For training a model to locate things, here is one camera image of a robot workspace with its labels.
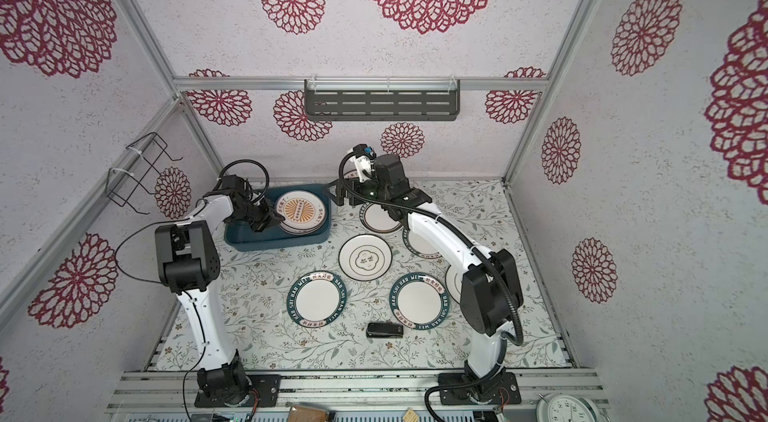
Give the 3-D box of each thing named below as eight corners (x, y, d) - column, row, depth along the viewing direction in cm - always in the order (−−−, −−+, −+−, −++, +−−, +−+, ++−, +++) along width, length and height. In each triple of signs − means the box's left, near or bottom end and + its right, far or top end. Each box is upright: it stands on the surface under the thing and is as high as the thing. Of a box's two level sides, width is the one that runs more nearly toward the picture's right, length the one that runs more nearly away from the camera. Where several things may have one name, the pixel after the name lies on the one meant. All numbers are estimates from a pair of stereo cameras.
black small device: (366, 338, 84) (366, 335, 82) (367, 325, 86) (366, 322, 84) (403, 338, 84) (403, 335, 82) (402, 325, 86) (403, 322, 84)
